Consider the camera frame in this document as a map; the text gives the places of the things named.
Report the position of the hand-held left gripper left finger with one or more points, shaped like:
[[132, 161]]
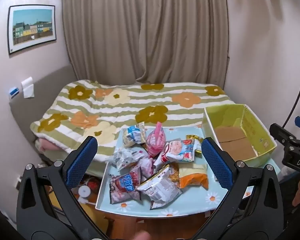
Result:
[[82, 160]]

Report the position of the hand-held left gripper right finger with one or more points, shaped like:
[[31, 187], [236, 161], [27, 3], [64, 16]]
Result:
[[216, 162]]

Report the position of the cream orange snack packet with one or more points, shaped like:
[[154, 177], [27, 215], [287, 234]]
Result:
[[192, 177]]

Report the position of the green cardboard box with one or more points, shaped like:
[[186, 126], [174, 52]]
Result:
[[252, 122]]

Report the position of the red and white snack packet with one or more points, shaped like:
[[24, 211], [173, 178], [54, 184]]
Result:
[[177, 151]]

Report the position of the silver white snack packet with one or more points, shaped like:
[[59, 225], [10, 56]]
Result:
[[160, 187]]

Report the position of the red object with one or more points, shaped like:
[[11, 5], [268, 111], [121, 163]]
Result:
[[93, 185]]

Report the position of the white round object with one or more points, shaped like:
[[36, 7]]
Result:
[[84, 191]]

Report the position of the gold snack packet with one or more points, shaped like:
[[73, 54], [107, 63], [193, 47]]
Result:
[[193, 138]]

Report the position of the pink folded cloth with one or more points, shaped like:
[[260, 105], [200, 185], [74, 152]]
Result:
[[48, 146]]

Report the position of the daisy print table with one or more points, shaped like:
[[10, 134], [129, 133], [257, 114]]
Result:
[[215, 200]]

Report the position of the white grey snack packet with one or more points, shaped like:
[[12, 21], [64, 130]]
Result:
[[126, 158]]

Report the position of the red blue snack packet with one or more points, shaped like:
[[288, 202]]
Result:
[[122, 186]]

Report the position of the blue and cream snack packet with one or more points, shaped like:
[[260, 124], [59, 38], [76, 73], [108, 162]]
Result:
[[133, 136]]

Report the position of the pink white snack packet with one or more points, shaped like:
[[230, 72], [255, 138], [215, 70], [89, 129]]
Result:
[[146, 166]]

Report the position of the floral striped blanket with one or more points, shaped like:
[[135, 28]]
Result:
[[130, 105]]

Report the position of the grey padded headboard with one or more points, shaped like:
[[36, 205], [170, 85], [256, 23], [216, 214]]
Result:
[[40, 92]]

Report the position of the white paper note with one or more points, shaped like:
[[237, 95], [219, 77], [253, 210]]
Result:
[[28, 87]]

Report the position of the blue white sticker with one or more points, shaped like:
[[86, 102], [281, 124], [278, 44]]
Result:
[[14, 92]]

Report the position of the framed building picture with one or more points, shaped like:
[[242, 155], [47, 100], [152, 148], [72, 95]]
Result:
[[31, 28]]

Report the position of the beige curtain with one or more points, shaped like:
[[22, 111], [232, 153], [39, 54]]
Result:
[[145, 30]]

